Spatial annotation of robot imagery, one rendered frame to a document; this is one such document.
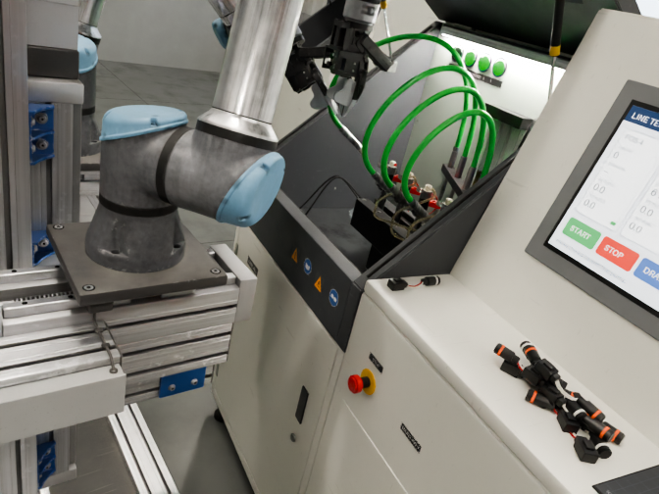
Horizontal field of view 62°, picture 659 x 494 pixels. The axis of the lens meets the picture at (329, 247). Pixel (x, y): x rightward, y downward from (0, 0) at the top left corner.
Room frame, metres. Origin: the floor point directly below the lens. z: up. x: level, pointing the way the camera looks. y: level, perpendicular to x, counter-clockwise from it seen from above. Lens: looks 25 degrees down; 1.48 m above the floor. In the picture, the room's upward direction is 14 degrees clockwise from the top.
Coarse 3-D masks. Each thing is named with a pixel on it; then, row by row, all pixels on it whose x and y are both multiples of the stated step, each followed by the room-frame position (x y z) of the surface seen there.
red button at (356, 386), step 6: (366, 372) 0.88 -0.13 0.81; (372, 372) 0.87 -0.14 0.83; (348, 378) 0.87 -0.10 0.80; (354, 378) 0.86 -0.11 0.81; (360, 378) 0.86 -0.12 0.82; (366, 378) 0.87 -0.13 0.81; (372, 378) 0.87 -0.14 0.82; (348, 384) 0.86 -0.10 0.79; (354, 384) 0.85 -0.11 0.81; (360, 384) 0.85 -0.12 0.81; (366, 384) 0.86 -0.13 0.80; (372, 384) 0.86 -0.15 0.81; (354, 390) 0.84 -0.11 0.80; (360, 390) 0.85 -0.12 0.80; (366, 390) 0.87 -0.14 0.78; (372, 390) 0.86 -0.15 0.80
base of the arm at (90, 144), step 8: (88, 112) 1.12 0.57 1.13; (88, 120) 1.12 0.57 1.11; (96, 120) 1.16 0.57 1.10; (88, 128) 1.12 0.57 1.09; (96, 128) 1.14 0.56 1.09; (88, 136) 1.11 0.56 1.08; (96, 136) 1.14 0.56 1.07; (88, 144) 1.11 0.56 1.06; (96, 144) 1.13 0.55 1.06; (88, 152) 1.10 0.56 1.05; (96, 152) 1.13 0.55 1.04
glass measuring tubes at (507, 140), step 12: (492, 108) 1.49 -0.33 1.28; (504, 108) 1.50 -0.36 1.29; (504, 120) 1.45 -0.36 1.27; (516, 120) 1.42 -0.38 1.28; (528, 120) 1.41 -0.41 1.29; (504, 132) 1.45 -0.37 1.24; (516, 132) 1.42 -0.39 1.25; (504, 144) 1.46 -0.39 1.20; (516, 144) 1.43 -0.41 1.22; (480, 156) 1.52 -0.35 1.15; (504, 156) 1.42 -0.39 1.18; (480, 168) 1.48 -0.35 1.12; (492, 168) 1.45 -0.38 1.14
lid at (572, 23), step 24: (432, 0) 1.78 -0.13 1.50; (456, 0) 1.66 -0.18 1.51; (480, 0) 1.56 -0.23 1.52; (504, 0) 1.46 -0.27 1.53; (528, 0) 1.38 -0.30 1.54; (552, 0) 1.31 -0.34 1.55; (576, 0) 1.26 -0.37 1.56; (600, 0) 1.18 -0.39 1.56; (624, 0) 1.16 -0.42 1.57; (456, 24) 1.79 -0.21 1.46; (480, 24) 1.67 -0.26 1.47; (504, 24) 1.56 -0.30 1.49; (528, 24) 1.47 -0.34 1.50; (576, 24) 1.31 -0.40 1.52; (576, 48) 1.39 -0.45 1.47
